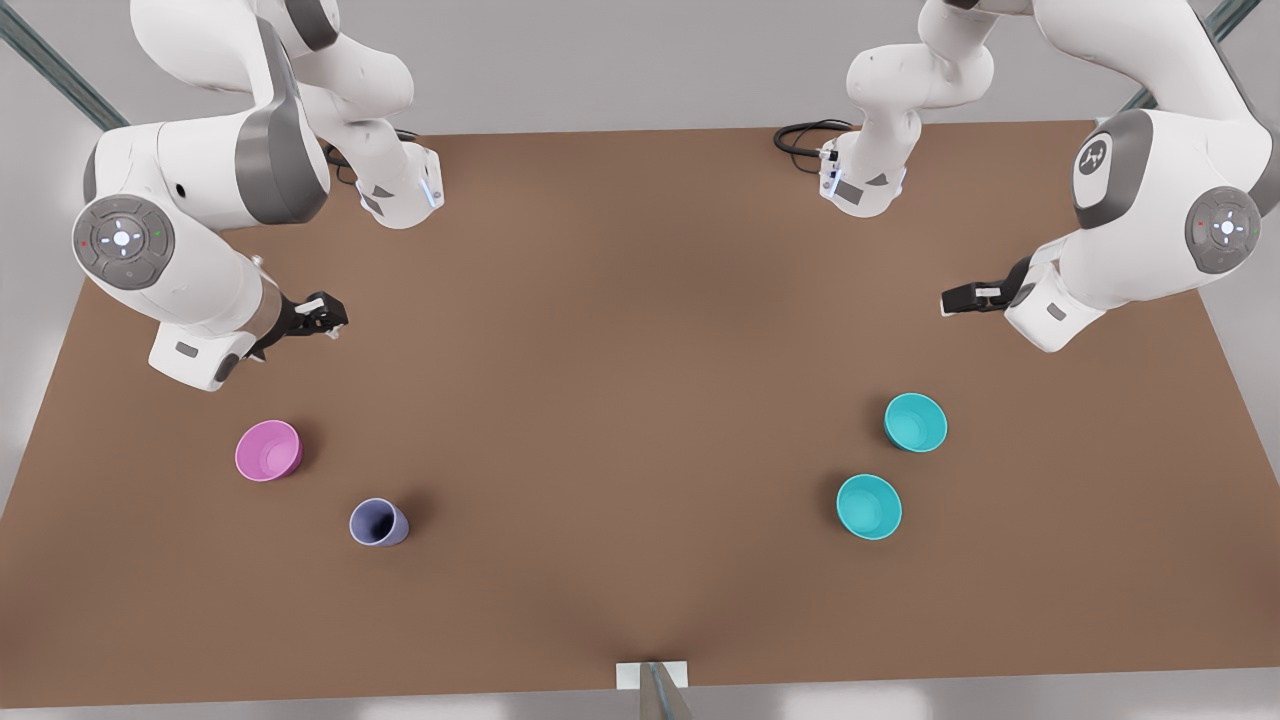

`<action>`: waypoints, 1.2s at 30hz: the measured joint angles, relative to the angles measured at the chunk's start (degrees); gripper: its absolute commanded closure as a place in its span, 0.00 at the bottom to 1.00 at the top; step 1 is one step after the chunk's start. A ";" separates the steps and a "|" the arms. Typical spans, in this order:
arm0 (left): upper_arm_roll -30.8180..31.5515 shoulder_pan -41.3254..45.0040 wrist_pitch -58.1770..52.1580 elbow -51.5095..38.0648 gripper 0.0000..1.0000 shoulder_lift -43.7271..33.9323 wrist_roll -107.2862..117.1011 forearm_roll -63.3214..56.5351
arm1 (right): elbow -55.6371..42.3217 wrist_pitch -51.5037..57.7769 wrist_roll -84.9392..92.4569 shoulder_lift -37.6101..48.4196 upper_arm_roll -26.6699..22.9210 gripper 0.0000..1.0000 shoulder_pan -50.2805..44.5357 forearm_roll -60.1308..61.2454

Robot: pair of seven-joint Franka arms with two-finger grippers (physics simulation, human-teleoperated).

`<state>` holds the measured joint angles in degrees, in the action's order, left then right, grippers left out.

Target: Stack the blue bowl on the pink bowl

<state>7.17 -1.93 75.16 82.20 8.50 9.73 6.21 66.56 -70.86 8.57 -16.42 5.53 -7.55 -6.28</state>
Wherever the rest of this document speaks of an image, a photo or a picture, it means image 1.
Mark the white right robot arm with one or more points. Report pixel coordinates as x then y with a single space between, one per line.
190 160

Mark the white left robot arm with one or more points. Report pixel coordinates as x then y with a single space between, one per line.
1140 180

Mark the pink bowl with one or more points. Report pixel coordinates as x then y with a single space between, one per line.
267 450

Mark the teal bowl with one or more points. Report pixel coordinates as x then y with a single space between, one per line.
868 506
914 421

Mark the purple-blue cup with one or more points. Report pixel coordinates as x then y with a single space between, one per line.
377 523

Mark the silver frame post with foot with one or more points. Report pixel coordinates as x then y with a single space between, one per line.
657 690

